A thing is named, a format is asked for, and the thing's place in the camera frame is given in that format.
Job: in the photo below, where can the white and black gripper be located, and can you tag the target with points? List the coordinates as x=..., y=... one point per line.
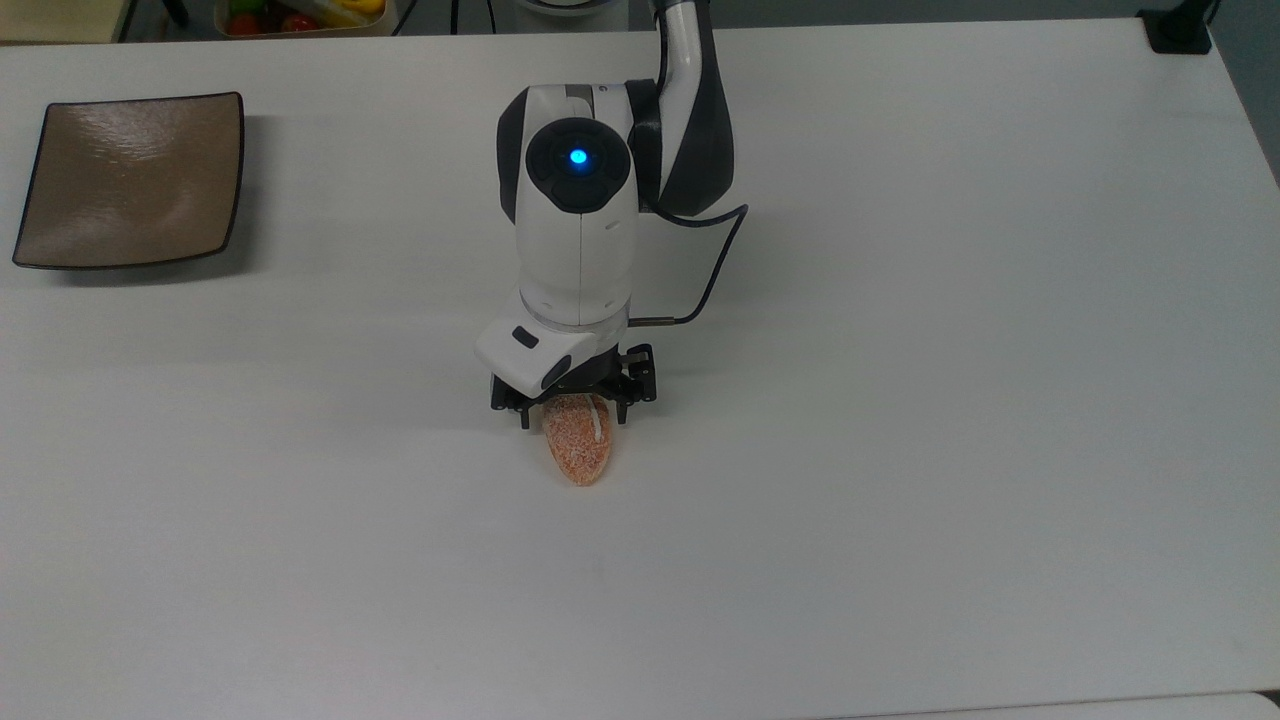
x=520, y=350

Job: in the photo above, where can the round orange bread bun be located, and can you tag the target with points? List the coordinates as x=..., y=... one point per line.
x=580, y=450

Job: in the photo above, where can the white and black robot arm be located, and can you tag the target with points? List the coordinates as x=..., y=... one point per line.
x=580, y=250

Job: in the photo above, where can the square brown ceramic plate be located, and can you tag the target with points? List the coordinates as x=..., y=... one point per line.
x=130, y=180

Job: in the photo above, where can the container with toy fruit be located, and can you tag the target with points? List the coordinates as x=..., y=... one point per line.
x=300, y=18

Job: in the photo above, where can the light wooden board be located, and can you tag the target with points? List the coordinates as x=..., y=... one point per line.
x=60, y=20

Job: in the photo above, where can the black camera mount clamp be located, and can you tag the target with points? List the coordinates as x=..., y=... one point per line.
x=1180, y=30

